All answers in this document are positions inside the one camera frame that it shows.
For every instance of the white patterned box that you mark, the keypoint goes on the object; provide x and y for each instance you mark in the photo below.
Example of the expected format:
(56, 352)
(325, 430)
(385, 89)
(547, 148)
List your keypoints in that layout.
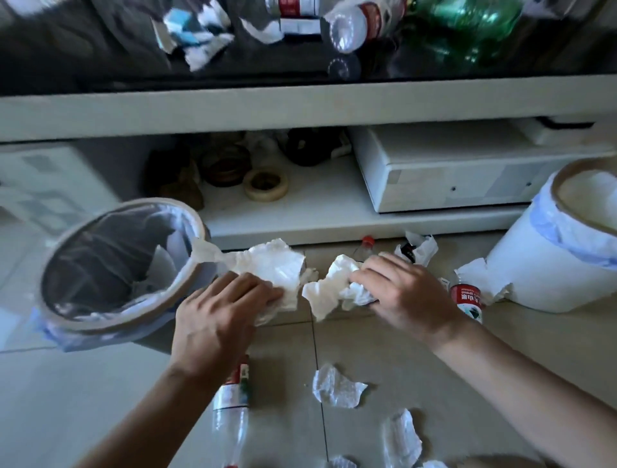
(48, 188)

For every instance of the brown object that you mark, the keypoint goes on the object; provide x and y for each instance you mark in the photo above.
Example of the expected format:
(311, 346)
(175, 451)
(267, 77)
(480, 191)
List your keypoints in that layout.
(173, 181)

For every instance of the white flat box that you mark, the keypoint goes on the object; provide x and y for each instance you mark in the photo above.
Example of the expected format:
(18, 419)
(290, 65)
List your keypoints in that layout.
(462, 178)

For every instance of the dark brown tape roll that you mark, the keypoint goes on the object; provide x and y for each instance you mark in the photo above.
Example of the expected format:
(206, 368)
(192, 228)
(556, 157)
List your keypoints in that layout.
(226, 166)

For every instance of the white trash bin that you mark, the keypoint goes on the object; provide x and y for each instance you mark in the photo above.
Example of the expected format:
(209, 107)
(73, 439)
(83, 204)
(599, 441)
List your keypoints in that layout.
(535, 270)

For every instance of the translucent bin liner bag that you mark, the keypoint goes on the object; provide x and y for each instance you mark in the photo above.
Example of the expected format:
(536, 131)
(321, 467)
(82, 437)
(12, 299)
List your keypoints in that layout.
(159, 265)

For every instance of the clear bottle with red label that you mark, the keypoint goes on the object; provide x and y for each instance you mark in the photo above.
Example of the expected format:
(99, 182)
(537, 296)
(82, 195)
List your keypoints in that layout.
(230, 414)

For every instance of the black round object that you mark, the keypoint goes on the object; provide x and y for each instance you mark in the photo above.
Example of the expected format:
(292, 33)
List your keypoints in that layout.
(311, 144)

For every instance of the person's left forearm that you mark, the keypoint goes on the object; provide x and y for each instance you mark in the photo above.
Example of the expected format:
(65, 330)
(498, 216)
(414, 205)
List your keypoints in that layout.
(159, 419)

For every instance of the clear bottle with red cap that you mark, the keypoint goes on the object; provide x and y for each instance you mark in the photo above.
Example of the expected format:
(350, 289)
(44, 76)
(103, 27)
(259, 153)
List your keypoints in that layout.
(365, 248)

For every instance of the torn white paper sheet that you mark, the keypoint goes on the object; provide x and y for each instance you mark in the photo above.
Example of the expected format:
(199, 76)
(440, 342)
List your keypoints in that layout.
(475, 277)

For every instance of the clear plastic bottle red label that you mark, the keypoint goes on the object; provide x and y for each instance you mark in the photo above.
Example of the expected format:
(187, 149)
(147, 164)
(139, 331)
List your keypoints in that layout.
(291, 7)
(359, 21)

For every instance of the person's left fingers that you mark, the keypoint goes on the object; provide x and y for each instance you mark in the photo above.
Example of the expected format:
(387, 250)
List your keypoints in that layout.
(255, 289)

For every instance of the large white tissue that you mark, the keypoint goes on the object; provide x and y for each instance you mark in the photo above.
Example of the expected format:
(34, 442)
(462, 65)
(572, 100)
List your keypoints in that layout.
(274, 265)

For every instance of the person's right hand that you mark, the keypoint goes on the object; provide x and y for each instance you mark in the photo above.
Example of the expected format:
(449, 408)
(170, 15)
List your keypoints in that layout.
(409, 299)

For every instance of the person's right forearm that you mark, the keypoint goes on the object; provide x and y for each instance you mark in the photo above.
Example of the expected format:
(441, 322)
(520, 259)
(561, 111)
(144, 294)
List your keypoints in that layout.
(525, 395)

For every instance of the crushed bottle with red label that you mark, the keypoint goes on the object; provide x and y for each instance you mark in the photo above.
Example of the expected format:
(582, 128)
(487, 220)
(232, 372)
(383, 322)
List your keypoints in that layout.
(467, 299)

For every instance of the crumpled paper with black print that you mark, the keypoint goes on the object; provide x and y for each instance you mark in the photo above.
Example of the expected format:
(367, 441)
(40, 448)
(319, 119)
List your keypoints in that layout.
(419, 248)

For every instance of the green plastic bottle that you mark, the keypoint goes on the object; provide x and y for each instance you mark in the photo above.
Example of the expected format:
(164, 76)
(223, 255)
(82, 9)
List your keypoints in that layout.
(462, 17)

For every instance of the white table with shelf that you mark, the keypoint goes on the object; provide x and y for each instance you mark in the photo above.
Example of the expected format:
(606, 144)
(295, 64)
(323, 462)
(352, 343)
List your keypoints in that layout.
(308, 108)

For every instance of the beige tape roll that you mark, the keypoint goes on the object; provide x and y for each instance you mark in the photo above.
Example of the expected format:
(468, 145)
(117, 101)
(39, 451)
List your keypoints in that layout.
(266, 184)

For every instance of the blue and white crumpled wrapper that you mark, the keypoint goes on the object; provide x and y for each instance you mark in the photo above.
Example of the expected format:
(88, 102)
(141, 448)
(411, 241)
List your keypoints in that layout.
(197, 31)

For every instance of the person's right fingers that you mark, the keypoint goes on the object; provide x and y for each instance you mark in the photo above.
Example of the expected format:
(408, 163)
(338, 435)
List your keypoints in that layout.
(378, 277)

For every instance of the crumpled white paper scrap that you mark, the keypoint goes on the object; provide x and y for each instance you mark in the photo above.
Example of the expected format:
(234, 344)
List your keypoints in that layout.
(433, 465)
(341, 463)
(401, 438)
(337, 388)

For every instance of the bluish white bin liner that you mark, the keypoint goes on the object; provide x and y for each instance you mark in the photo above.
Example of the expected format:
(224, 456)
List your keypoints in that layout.
(569, 236)

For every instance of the grey trash bin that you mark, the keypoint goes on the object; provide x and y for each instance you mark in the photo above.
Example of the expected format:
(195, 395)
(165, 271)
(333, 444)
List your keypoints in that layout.
(111, 270)

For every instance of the person's left hand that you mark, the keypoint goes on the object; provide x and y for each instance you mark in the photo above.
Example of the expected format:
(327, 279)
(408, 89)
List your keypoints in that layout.
(212, 332)

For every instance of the white crumpled paper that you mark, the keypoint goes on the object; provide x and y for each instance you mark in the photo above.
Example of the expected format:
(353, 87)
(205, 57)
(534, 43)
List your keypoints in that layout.
(270, 30)

